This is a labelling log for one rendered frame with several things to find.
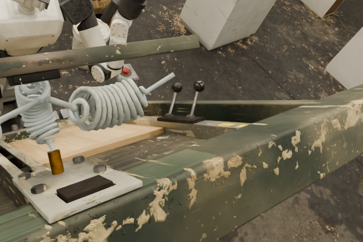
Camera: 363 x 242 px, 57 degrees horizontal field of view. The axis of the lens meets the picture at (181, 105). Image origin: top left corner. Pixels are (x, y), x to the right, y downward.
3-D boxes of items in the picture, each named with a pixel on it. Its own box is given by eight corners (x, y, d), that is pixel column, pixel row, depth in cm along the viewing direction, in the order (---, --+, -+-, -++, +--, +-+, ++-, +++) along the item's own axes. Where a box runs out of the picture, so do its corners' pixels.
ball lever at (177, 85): (169, 121, 115) (179, 83, 117) (175, 121, 112) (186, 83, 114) (160, 118, 113) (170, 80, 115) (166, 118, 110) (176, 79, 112)
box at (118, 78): (122, 84, 197) (129, 62, 184) (132, 99, 192) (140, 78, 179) (103, 87, 190) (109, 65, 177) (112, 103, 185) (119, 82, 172)
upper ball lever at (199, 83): (190, 122, 105) (201, 82, 107) (198, 123, 102) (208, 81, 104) (181, 119, 103) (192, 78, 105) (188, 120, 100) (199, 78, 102)
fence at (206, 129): (108, 121, 161) (107, 113, 160) (265, 139, 84) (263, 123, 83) (99, 123, 158) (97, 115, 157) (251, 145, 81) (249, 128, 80)
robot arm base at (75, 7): (65, 25, 147) (56, -2, 143) (94, 18, 150) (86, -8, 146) (65, 27, 133) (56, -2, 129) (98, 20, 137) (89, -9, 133)
